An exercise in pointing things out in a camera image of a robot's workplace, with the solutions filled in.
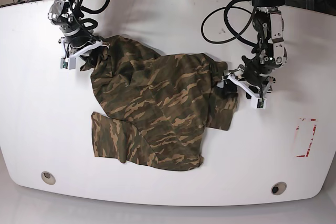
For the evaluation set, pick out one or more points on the red tape rectangle marking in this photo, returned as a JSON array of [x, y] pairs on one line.
[[305, 132]]

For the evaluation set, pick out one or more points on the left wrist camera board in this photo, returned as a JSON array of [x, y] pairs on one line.
[[258, 103]]

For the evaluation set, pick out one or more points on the right table cable grommet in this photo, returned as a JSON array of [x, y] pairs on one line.
[[278, 188]]

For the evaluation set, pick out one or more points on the table cable grommet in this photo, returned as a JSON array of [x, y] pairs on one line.
[[278, 188], [48, 178]]

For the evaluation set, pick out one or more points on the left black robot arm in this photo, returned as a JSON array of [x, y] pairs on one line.
[[269, 50]]

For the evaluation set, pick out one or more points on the camouflage t-shirt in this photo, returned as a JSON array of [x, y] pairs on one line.
[[156, 108]]

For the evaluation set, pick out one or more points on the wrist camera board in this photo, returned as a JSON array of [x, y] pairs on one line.
[[68, 63], [258, 103]]

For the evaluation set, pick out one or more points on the left table cable grommet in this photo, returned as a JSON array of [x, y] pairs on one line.
[[48, 178]]

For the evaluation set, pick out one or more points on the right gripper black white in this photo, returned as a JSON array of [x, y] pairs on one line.
[[80, 46]]

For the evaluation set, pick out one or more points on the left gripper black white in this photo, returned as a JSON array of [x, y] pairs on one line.
[[253, 77]]

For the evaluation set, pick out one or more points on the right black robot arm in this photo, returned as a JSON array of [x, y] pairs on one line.
[[69, 16]]

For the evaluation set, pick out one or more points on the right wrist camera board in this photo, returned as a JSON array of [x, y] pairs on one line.
[[68, 63]]

